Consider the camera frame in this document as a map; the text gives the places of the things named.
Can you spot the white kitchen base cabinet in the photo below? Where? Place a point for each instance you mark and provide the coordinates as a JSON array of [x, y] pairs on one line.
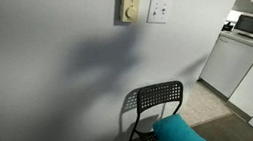
[[230, 59]]

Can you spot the beige wall thermostat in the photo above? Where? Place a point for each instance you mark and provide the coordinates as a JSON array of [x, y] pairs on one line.
[[129, 10]]

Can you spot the white double light switch plate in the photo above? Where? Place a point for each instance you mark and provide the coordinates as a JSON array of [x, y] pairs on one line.
[[159, 11]]

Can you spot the black perforated metal chair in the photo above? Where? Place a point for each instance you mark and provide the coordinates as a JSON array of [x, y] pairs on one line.
[[150, 96]]

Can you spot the small black countertop appliance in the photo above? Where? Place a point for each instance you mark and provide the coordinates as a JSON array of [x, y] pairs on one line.
[[227, 27]]

